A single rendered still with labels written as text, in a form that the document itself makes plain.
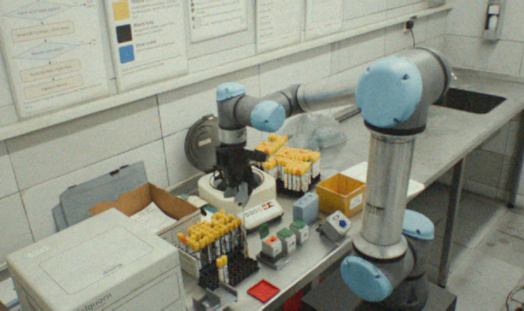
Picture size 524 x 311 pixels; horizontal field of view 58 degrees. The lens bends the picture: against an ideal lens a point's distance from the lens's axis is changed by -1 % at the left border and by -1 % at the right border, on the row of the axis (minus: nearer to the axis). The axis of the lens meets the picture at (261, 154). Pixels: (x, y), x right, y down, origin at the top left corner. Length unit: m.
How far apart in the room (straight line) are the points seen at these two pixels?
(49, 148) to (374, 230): 1.01
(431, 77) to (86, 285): 0.77
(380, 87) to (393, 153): 0.14
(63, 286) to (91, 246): 0.13
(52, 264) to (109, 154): 0.64
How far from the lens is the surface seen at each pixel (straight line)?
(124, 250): 1.10
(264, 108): 1.12
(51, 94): 1.52
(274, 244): 1.45
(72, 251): 1.14
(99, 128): 1.63
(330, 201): 1.69
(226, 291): 1.34
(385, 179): 0.94
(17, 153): 1.54
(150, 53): 1.67
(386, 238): 1.02
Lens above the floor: 1.79
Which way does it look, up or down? 25 degrees down
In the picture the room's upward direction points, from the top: 3 degrees counter-clockwise
